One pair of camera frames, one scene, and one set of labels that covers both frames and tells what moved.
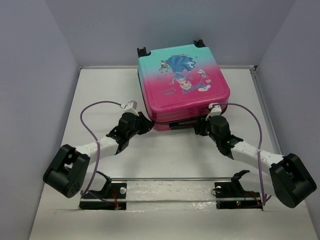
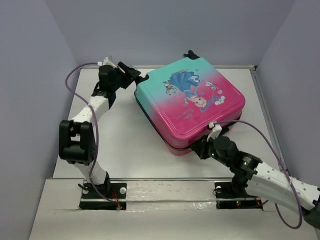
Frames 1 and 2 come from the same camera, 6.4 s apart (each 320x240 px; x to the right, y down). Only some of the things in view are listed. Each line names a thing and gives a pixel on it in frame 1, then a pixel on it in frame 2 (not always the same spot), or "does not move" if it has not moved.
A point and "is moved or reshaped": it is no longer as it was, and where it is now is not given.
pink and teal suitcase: x=178 y=85 is moved or reshaped
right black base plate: x=230 y=195 does not move
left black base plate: x=112 y=197 does not move
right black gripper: x=199 y=127 -> x=200 y=148
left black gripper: x=146 y=125 -> x=129 y=75
